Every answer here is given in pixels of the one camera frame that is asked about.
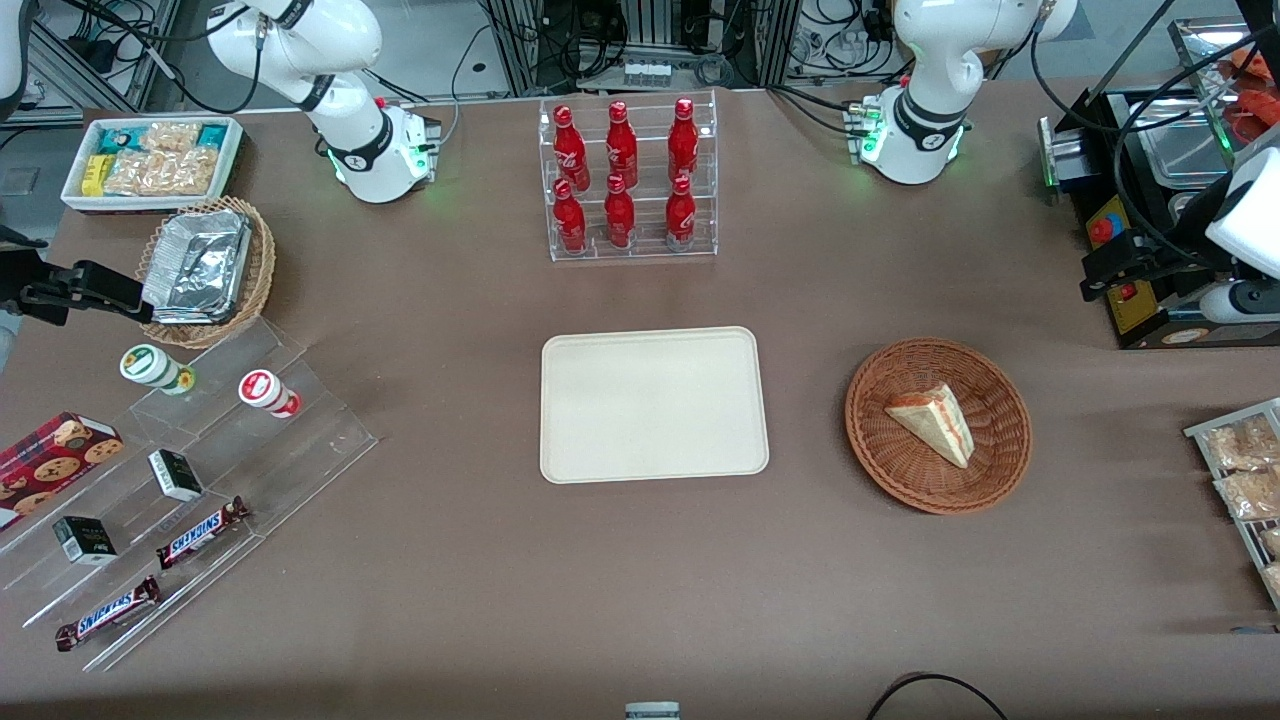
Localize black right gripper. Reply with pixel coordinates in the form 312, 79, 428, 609
0, 228, 154, 326

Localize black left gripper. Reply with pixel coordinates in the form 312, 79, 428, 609
1079, 235, 1243, 302

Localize light wicker basket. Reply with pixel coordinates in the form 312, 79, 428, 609
135, 196, 277, 350

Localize triangular wrapped sandwich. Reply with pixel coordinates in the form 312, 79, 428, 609
884, 383, 975, 470

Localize brown wicker basket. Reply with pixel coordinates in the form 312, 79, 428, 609
845, 337, 1034, 516

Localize beige plastic tray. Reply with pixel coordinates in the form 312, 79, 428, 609
540, 326, 771, 486

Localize green lid yogurt cup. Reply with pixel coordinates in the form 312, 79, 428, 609
119, 344, 197, 397

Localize stack of foil trays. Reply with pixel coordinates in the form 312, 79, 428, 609
141, 209, 253, 326

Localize white rectangular snack bin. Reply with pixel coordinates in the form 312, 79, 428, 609
60, 117, 247, 214

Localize black control box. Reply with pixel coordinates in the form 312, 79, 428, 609
1038, 88, 1280, 350

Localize clear cracker bag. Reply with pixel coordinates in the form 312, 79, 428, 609
104, 146, 220, 197

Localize stainless steel pan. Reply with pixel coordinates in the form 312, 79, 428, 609
1138, 118, 1239, 188

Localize red tartan cookie box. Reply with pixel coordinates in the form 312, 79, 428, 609
0, 411, 125, 532

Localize red lid yogurt cup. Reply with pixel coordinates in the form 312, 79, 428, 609
237, 369, 302, 420

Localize small black carton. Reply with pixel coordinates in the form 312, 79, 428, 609
147, 449, 205, 503
52, 515, 119, 567

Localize clear bagged pastry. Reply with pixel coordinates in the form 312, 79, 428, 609
1200, 414, 1280, 472
1213, 468, 1280, 522

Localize clear acrylic step stand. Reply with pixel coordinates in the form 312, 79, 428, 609
0, 318, 379, 673

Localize Snickers bar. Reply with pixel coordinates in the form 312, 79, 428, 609
156, 496, 250, 571
54, 575, 162, 653

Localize clear acrylic bottle rack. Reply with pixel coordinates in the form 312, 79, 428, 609
538, 89, 720, 264

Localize red cola bottle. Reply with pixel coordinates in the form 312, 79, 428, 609
668, 97, 700, 186
604, 173, 636, 249
606, 100, 639, 188
552, 178, 588, 253
665, 174, 697, 251
553, 105, 591, 191

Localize metal wire rack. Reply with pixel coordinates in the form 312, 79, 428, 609
1184, 397, 1280, 613

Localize black cable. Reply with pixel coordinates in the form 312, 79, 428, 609
865, 672, 1012, 720

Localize aluminium frame structure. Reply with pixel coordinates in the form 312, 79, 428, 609
480, 0, 803, 93

